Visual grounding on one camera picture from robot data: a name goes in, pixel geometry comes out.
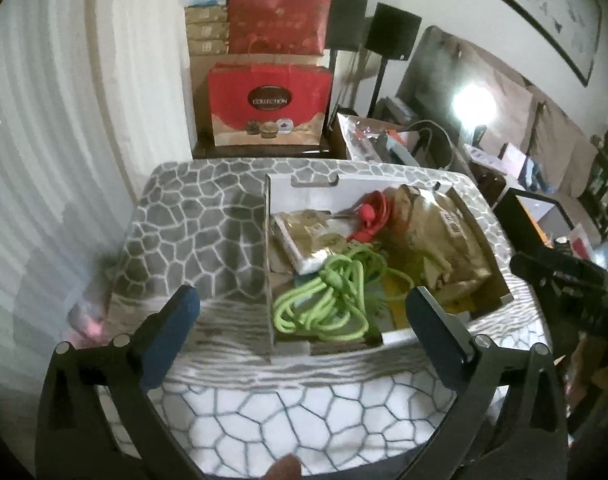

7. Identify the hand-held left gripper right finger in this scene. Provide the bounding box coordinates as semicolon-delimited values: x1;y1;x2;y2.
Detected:
405;285;570;480

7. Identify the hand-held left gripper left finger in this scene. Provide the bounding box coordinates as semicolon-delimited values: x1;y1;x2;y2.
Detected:
34;284;203;480

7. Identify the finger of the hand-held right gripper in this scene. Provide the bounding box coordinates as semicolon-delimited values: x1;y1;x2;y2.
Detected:
512;251;561;287

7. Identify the yellow booklet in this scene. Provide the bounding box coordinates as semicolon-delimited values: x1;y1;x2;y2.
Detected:
378;279;466;332

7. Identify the large gold snack bag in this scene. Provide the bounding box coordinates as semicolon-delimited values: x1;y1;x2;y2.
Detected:
388;183;493;304

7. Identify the green cable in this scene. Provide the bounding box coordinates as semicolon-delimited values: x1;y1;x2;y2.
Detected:
273;242;415;344

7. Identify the red cable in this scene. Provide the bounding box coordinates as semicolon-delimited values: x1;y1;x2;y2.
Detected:
346;189;395;244

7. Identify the small gold packet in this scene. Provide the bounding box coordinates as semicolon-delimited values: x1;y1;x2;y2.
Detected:
275;209;346;275

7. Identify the white brown cardboard tray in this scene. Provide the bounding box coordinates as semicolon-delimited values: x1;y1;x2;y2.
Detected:
262;173;515;359

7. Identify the person's left hand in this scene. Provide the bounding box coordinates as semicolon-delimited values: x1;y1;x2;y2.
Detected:
263;454;303;480

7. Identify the black storage box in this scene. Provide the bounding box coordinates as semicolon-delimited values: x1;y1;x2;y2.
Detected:
492;187;578;262

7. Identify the clear plastic bag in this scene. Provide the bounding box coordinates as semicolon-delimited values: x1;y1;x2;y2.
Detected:
66;299;110;342

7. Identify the pink box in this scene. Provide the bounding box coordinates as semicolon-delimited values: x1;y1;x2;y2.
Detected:
501;142;530;181

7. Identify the dark cabinet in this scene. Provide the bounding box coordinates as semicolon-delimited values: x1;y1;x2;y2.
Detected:
581;129;608;242

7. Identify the brown sofa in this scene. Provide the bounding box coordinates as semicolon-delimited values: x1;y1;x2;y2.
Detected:
423;25;608;202

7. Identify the grey white patterned blanket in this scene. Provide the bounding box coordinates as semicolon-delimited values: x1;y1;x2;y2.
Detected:
100;158;553;476

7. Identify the portable lamp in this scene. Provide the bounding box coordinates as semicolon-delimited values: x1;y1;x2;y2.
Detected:
451;82;498;127

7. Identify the dark wooden side table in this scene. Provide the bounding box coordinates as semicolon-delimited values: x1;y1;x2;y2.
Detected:
192;134;335;160

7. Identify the white curtain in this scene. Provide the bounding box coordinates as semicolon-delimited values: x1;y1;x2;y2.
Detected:
0;0;195;362

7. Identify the black speaker stand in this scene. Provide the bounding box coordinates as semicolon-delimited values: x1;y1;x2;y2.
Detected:
368;57;390;117

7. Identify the red gift bag brown base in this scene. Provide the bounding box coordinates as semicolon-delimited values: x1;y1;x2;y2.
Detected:
207;63;335;147

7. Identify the black speaker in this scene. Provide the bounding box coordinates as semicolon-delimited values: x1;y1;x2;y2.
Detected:
328;0;370;54
366;2;423;61

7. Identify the gold box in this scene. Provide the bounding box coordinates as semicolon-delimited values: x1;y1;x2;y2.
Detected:
186;22;230;41
187;38;230;57
185;6;230;25

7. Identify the red gift box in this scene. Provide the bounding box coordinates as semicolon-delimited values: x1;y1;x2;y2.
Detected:
227;0;333;57

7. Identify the white cable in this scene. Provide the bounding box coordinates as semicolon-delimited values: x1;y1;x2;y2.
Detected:
408;119;455;172

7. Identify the framed wall painting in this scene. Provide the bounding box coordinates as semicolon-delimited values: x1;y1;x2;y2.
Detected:
436;0;605;89

